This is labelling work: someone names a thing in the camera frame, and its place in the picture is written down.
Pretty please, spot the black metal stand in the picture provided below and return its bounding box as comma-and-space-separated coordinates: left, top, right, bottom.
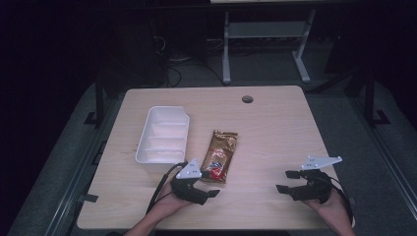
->
83, 81, 106, 129
359, 64, 391, 128

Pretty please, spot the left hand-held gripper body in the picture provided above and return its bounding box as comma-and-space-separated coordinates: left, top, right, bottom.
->
169, 157, 210, 207

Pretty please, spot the person's left hand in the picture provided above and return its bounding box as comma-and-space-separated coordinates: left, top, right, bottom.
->
150, 181, 194, 219

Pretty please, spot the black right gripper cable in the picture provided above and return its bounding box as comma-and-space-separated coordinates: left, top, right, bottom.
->
328, 176, 356, 226

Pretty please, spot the bundle of floor cables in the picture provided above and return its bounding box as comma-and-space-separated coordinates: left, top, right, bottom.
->
151, 33, 228, 89

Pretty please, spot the black table bracket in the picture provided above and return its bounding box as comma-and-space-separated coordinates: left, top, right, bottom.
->
91, 141, 107, 166
78, 193, 99, 204

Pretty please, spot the white metal desk frame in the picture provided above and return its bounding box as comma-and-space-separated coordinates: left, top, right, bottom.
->
221, 8, 318, 86

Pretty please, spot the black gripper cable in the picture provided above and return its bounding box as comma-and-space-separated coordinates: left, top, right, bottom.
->
328, 176, 356, 226
145, 160, 189, 216

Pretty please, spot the white divided plastic container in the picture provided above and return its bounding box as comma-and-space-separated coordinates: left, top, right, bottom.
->
135, 104, 191, 165

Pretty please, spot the brown gold snack packet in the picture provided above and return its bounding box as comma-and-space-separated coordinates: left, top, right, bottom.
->
199, 129, 239, 185

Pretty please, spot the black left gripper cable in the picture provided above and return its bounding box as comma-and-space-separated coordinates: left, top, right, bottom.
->
145, 160, 189, 216

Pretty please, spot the person's right hand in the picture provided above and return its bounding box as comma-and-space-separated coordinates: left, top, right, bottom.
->
302, 188, 354, 224

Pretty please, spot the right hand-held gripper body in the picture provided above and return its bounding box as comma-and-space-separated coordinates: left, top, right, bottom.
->
288, 155, 343, 205

